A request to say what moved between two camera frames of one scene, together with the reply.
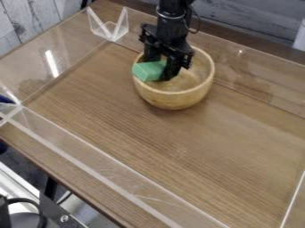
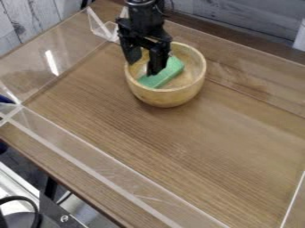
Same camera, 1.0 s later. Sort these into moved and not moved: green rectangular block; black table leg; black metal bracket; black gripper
Moved: green rectangular block; black gripper
Not moved: black table leg; black metal bracket
